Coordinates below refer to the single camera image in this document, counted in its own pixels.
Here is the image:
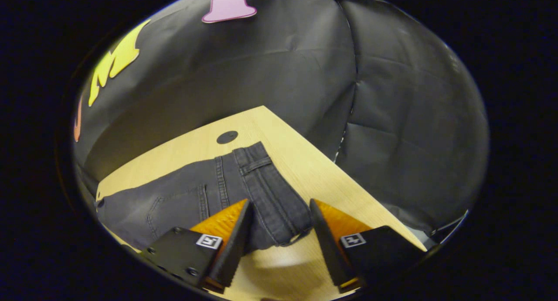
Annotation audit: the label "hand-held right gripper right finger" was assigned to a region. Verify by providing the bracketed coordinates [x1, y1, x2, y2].
[309, 198, 428, 291]

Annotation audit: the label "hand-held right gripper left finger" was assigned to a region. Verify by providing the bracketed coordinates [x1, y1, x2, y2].
[139, 198, 255, 294]

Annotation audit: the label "dark grey jeans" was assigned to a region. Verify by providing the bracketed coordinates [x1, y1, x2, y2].
[94, 141, 314, 254]

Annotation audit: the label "black backdrop cloth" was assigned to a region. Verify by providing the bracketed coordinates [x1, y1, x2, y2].
[72, 0, 490, 236]

